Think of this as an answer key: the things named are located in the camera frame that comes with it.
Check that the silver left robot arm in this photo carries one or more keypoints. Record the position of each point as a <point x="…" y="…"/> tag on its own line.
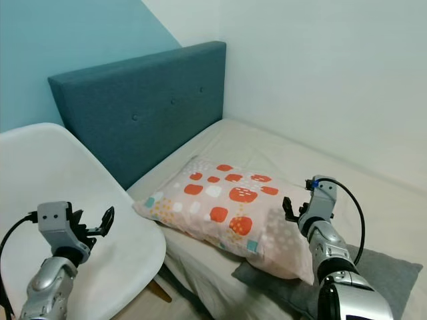
<point x="50" y="286"/>

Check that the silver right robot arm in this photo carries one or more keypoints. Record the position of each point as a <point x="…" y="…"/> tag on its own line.
<point x="340" y="273"/>

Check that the white plastic chair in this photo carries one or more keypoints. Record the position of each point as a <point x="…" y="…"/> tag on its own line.
<point x="53" y="166"/>

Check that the pink pillow with red spots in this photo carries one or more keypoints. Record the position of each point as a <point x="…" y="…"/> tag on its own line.
<point x="220" y="200"/>

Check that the wooden chair leg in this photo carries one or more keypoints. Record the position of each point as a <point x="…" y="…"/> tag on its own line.
<point x="160" y="291"/>

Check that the bed with beige sheet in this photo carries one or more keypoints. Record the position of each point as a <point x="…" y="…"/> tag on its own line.
<point x="340" y="160"/>

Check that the grey cushion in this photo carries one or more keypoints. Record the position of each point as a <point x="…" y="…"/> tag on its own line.
<point x="387" y="273"/>

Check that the blue upholstered headboard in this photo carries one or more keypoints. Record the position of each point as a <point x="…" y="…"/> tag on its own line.
<point x="140" y="110"/>

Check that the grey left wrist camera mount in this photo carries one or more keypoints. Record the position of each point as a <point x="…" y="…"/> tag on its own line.
<point x="55" y="220"/>

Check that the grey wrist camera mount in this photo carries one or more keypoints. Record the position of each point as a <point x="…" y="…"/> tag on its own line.
<point x="55" y="220"/>
<point x="321" y="200"/>

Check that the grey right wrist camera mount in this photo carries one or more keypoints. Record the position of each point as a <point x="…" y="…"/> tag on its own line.
<point x="321" y="200"/>

